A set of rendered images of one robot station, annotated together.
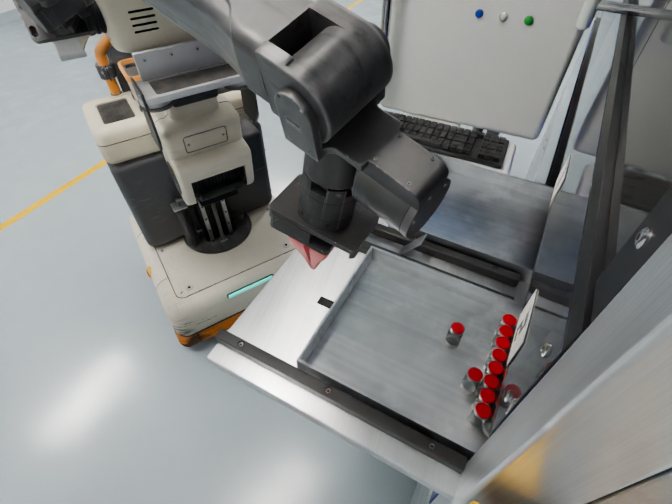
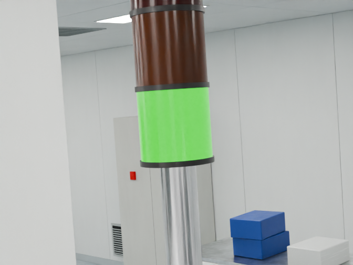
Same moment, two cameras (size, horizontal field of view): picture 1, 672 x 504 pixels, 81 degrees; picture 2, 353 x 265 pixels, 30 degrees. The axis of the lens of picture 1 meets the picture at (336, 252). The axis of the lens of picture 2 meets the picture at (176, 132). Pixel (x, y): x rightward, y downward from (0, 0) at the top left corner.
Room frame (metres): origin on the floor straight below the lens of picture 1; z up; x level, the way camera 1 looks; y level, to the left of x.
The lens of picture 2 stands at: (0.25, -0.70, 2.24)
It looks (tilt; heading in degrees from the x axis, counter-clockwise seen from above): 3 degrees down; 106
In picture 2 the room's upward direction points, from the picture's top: 4 degrees counter-clockwise
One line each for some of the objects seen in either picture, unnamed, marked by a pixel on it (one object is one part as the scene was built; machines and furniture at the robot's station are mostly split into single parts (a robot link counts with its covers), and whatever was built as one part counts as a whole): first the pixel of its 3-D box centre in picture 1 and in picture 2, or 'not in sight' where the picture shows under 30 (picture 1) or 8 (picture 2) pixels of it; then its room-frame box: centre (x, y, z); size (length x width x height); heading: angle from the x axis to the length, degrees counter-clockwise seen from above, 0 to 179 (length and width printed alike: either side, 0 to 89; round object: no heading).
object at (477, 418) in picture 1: (493, 368); not in sight; (0.26, -0.23, 0.91); 0.18 x 0.02 x 0.05; 151
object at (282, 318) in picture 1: (426, 266); not in sight; (0.49, -0.17, 0.87); 0.70 x 0.48 x 0.02; 152
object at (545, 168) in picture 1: (545, 163); not in sight; (1.01, -0.64, 0.73); 1.98 x 0.01 x 0.25; 152
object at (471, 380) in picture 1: (471, 380); not in sight; (0.24, -0.19, 0.91); 0.02 x 0.02 x 0.05
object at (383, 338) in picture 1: (434, 345); not in sight; (0.30, -0.15, 0.90); 0.34 x 0.26 x 0.04; 62
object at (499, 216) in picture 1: (489, 214); not in sight; (0.60, -0.32, 0.90); 0.34 x 0.26 x 0.04; 62
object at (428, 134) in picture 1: (436, 135); not in sight; (1.03, -0.29, 0.82); 0.40 x 0.14 x 0.02; 65
